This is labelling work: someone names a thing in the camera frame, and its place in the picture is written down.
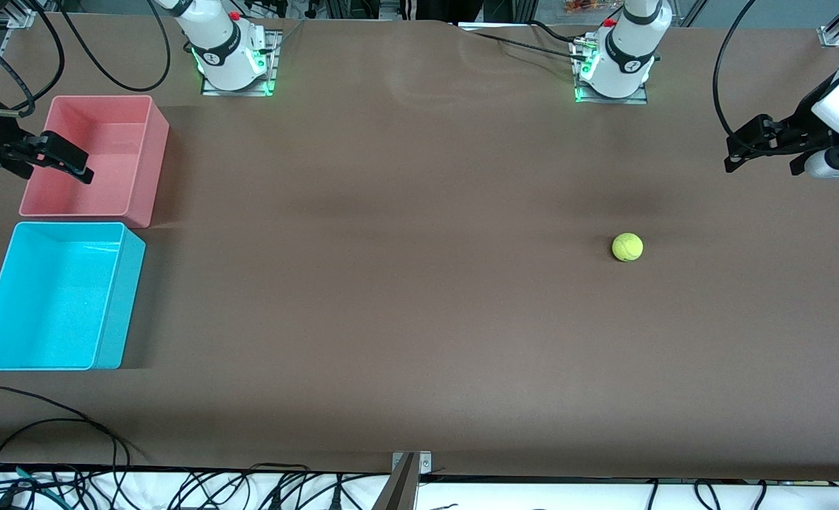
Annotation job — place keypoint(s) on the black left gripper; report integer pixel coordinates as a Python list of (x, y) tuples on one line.
[(801, 129)]

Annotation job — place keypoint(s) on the yellow-green tennis ball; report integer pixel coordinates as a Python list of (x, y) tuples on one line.
[(627, 247)]

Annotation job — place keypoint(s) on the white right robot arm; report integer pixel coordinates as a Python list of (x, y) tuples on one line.
[(214, 42)]

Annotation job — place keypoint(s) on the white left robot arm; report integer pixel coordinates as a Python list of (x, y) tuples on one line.
[(628, 49)]

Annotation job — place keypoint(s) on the pink plastic bin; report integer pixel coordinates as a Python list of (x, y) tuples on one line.
[(107, 188)]

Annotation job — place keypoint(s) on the blue plastic bin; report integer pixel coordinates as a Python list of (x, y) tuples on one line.
[(51, 297)]

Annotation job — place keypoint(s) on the orange items in clear bag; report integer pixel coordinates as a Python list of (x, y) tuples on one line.
[(582, 6)]

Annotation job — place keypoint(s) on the dark metal strut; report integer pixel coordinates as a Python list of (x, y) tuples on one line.
[(398, 492)]

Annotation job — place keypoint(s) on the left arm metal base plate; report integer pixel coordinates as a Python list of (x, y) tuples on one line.
[(642, 100)]

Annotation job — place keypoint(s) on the small metal bracket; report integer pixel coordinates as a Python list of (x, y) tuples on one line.
[(425, 464)]

